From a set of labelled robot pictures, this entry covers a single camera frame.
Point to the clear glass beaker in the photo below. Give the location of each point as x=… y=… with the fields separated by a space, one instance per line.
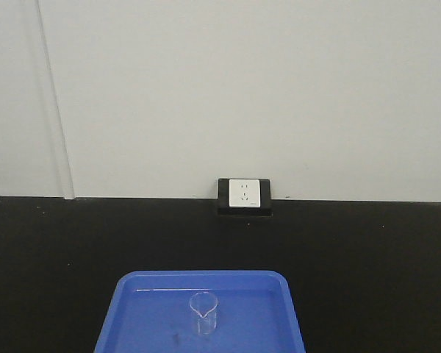
x=203 y=307

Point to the white wall power socket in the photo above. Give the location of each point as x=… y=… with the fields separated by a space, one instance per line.
x=244 y=197

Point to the blue plastic tray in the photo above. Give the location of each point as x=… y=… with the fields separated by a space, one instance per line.
x=149 y=312

